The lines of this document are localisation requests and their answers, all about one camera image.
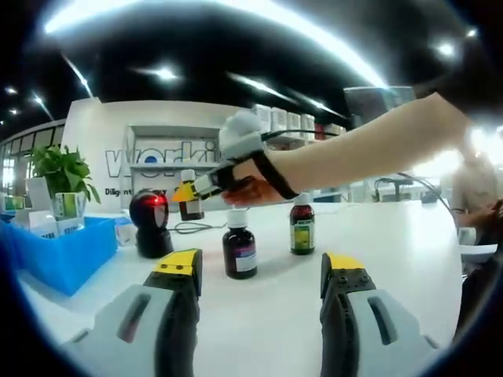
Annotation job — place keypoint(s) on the hanging dark display screen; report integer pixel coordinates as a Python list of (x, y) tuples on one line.
[(373, 106)]

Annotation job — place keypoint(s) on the small dark medicine bottle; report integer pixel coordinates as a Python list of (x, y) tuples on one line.
[(239, 251), (192, 208)]

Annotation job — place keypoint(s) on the group of ceiling spotlights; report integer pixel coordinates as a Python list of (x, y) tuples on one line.
[(446, 49)]

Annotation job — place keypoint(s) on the blue plastic bin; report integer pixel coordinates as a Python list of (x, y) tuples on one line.
[(70, 263)]

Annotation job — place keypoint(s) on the assorted small medicine boxes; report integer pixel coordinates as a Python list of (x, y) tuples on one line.
[(43, 224)]

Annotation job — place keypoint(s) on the long curved ceiling light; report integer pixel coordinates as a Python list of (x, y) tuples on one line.
[(346, 53)]

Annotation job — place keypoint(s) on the tall green-label medicine bottle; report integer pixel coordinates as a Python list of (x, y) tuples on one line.
[(302, 220)]

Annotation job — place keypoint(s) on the person's dark clothing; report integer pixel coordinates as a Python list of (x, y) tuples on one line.
[(479, 298)]

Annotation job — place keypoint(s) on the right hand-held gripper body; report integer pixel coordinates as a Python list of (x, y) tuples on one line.
[(243, 137)]

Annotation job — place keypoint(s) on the rows of white storage boxes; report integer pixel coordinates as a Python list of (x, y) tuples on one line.
[(292, 118)]

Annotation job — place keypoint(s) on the grey metal shelving unit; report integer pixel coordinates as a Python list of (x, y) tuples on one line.
[(173, 130)]

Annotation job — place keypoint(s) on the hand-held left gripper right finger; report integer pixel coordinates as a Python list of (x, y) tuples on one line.
[(334, 337)]

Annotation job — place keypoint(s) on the white plastic chair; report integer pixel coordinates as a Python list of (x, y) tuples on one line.
[(475, 247)]

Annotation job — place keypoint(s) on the green potted plant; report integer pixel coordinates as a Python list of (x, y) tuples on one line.
[(63, 169)]

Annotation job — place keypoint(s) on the person's right hand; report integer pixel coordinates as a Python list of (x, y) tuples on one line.
[(255, 194)]

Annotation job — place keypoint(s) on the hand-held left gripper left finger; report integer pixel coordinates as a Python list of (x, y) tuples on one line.
[(177, 337)]

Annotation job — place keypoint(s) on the small blue white box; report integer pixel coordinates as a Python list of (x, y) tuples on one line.
[(125, 231)]

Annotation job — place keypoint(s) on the white table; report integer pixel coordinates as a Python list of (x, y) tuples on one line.
[(275, 314)]

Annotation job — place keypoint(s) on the black red-window barcode scanner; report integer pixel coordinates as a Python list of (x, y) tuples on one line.
[(151, 212)]

